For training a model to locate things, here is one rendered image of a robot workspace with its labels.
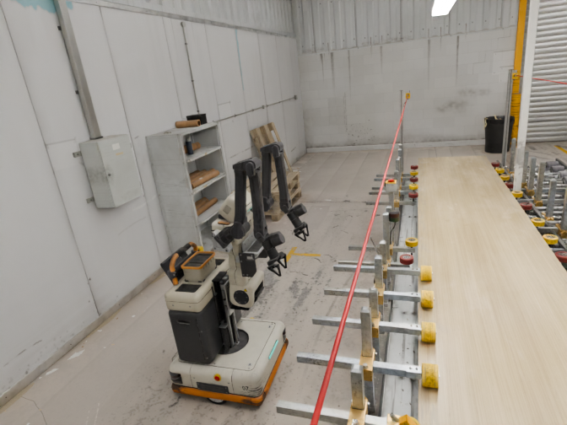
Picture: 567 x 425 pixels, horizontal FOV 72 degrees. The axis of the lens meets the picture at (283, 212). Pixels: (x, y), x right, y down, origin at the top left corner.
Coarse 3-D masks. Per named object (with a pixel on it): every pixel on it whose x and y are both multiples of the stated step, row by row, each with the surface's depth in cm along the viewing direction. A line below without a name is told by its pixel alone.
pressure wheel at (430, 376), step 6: (426, 366) 138; (432, 366) 137; (438, 366) 137; (426, 372) 136; (432, 372) 136; (438, 372) 135; (426, 378) 135; (432, 378) 135; (438, 378) 134; (426, 384) 136; (432, 384) 135; (438, 384) 134
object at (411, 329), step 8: (312, 320) 175; (320, 320) 174; (328, 320) 173; (336, 320) 172; (352, 320) 170; (360, 320) 170; (360, 328) 169; (384, 328) 165; (392, 328) 164; (400, 328) 163; (408, 328) 161; (416, 328) 161
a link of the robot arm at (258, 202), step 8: (248, 168) 193; (248, 176) 198; (256, 176) 197; (256, 184) 198; (256, 192) 200; (256, 200) 202; (256, 208) 203; (256, 216) 205; (264, 216) 207; (256, 224) 206; (264, 224) 208; (256, 232) 207; (264, 232) 208
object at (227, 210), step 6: (234, 192) 229; (246, 192) 236; (228, 198) 223; (234, 198) 223; (246, 198) 231; (222, 204) 227; (228, 204) 223; (234, 204) 222; (246, 204) 226; (222, 210) 226; (228, 210) 225; (234, 210) 224; (246, 210) 223; (222, 216) 229; (228, 216) 226; (234, 216) 225
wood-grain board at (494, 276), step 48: (432, 192) 339; (480, 192) 325; (432, 240) 250; (480, 240) 242; (528, 240) 235; (432, 288) 198; (480, 288) 193; (528, 288) 189; (480, 336) 160; (528, 336) 157; (480, 384) 138; (528, 384) 135
